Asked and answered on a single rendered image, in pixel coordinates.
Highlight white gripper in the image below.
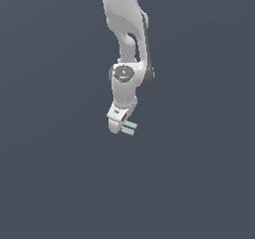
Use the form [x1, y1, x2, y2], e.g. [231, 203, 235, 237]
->
[106, 98, 138, 136]

